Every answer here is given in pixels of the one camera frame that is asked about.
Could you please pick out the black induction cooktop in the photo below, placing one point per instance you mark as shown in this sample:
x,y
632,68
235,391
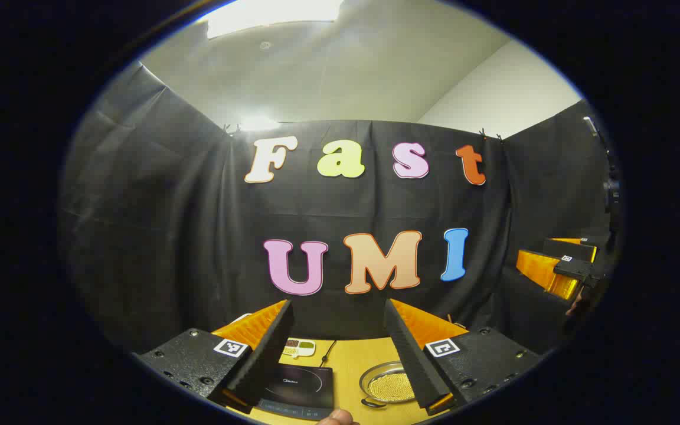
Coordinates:
x,y
298,383

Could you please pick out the white divided dish of beans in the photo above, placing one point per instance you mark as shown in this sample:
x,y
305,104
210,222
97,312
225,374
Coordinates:
x,y
300,353

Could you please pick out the pile of yellow beans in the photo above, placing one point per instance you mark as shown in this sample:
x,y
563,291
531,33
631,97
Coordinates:
x,y
390,386

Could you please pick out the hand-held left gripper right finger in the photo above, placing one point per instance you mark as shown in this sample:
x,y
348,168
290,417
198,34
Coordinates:
x,y
414,360

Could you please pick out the ceiling light panel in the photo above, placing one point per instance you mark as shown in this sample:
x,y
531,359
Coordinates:
x,y
269,15

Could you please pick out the black backdrop clip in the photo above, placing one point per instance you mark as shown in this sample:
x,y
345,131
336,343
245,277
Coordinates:
x,y
490,136
232,128

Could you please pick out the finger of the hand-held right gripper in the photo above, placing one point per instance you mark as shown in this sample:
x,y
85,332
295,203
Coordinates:
x,y
543,271
570,248

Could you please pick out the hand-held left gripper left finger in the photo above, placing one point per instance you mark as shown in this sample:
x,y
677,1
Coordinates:
x,y
263,360

